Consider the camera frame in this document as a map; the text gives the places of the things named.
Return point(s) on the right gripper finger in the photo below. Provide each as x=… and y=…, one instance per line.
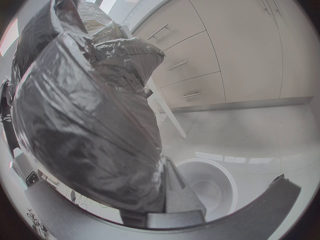
x=180, y=199

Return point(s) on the black plastic bag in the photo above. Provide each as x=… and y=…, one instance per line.
x=82, y=124

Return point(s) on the white trash bin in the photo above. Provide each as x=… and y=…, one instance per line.
x=222, y=184

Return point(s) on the cream wardrobe with drawers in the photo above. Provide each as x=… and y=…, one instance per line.
x=245, y=59

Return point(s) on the window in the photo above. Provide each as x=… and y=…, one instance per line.
x=120, y=6

